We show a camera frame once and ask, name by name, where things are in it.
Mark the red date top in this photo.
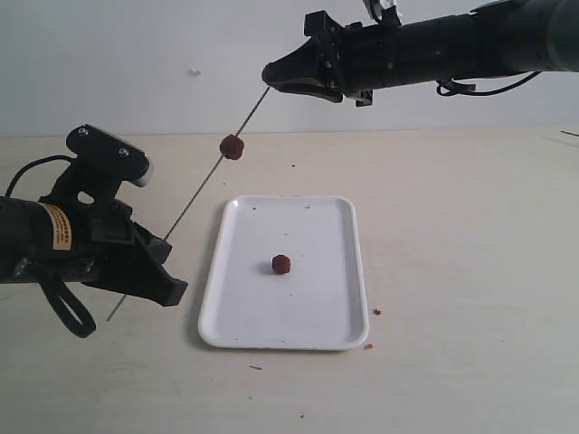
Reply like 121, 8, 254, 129
261, 67, 272, 86

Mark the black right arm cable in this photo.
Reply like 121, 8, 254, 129
436, 71, 542, 98

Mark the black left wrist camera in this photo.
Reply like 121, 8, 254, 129
65, 124, 154, 187

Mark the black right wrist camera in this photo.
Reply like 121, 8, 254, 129
363, 0, 402, 27

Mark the red date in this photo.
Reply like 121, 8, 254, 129
219, 135, 245, 161
271, 254, 291, 275
261, 67, 272, 86

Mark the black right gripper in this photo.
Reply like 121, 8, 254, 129
263, 11, 401, 107

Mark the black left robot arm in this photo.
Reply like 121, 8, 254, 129
1, 157, 187, 338

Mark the white rectangular plastic tray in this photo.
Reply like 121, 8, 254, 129
197, 195, 369, 351

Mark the thin metal skewer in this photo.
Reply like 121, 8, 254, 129
105, 85, 271, 323

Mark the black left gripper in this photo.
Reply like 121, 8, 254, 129
40, 157, 187, 338

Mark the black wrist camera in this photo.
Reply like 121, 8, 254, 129
65, 124, 154, 187
363, 0, 402, 27

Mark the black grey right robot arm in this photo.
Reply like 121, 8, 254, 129
262, 1, 578, 107

